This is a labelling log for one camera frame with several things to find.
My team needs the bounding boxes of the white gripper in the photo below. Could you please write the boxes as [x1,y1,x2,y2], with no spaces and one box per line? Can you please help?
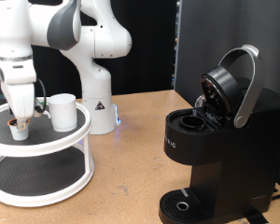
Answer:
[0,59,38,131]

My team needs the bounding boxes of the orange rimmed coffee pod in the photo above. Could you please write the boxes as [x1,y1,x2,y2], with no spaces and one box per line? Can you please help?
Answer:
[7,118,31,142]

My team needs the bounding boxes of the white mug with green tape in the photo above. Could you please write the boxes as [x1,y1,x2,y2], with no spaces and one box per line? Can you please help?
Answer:
[46,92,78,133]

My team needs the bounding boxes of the black Keurig coffee machine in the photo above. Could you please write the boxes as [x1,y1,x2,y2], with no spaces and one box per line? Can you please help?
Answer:
[159,44,280,224]

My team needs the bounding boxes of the white two-tier turntable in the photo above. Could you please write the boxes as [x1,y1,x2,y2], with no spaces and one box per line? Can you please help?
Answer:
[0,96,95,208]

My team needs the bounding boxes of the perforated metal rack strip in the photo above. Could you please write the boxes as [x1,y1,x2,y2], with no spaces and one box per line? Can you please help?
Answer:
[172,0,182,91]

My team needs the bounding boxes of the dark grey partition panel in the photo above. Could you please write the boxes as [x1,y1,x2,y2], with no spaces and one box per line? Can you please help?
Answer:
[174,0,280,194]

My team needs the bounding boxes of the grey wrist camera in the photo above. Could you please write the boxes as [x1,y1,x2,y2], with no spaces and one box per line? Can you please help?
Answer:
[33,98,49,119]

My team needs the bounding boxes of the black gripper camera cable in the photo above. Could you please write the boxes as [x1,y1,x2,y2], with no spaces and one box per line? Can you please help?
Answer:
[36,77,49,108]

